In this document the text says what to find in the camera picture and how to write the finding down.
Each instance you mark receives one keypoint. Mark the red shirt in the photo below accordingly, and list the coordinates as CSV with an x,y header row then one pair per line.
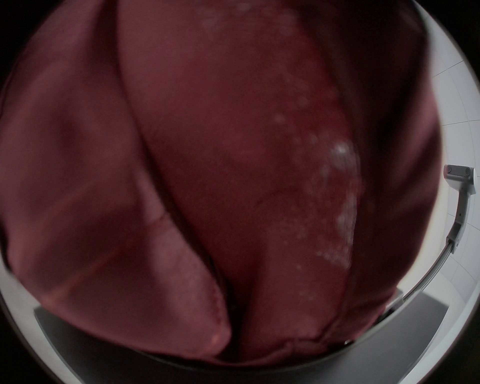
x,y
225,168

